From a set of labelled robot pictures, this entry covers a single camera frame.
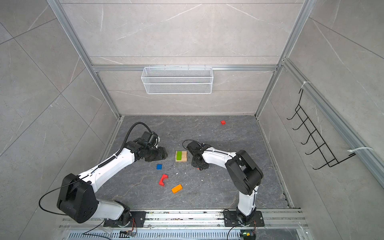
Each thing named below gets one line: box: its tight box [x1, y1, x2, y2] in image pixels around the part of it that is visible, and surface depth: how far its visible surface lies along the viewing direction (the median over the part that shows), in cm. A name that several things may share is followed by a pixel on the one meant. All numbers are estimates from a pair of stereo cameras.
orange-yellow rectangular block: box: [171, 184, 183, 194], surface depth 85 cm
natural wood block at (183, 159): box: [175, 156, 187, 162], surface depth 97 cm
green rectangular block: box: [176, 151, 183, 161], surface depth 97 cm
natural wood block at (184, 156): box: [175, 152, 188, 161], surface depth 97 cm
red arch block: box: [158, 174, 169, 187], surface depth 87 cm
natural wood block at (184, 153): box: [175, 150, 188, 156], surface depth 99 cm
